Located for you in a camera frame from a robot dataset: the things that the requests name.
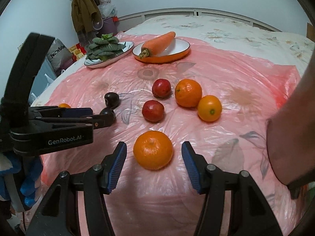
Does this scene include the lone orange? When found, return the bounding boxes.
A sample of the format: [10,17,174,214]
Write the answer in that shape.
[58,103,71,108]

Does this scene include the dark plum back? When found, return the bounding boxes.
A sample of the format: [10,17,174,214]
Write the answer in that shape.
[104,92,120,109]

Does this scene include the red apple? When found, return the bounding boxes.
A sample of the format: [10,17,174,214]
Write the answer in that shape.
[152,78,171,99]
[142,100,164,123]

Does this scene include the large orange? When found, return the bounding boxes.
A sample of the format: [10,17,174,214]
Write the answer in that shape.
[133,131,173,171]
[175,79,202,108]

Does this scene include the small orange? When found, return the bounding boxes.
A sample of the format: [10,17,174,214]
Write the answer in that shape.
[197,95,222,122]

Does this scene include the person forearm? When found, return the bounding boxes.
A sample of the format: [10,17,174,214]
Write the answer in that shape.
[266,55,314,189]

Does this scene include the grey printed bag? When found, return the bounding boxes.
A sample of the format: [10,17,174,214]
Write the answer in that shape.
[46,38,72,71]

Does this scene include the grey plate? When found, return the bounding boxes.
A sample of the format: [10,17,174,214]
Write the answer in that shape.
[84,41,134,69]

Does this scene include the pile of green leaves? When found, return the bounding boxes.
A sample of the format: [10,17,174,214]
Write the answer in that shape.
[85,34,126,61]

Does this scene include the orange carrot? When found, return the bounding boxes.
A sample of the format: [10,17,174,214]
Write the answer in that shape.
[138,31,176,59]

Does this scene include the purple bin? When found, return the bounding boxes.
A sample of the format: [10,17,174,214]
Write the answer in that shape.
[98,18,118,35]

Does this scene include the orange rimmed white plate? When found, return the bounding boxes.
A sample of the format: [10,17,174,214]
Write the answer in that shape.
[132,38,191,64]

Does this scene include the olive green hanging coat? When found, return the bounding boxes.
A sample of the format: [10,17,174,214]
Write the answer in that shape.
[71,0,103,33]

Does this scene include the pink plastic sheet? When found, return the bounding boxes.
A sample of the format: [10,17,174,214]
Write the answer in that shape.
[42,39,300,235]

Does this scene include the floral bed quilt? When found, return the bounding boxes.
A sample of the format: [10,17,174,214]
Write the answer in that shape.
[29,14,315,236]

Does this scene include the wooden headboard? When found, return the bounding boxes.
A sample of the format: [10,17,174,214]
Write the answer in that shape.
[307,23,315,42]

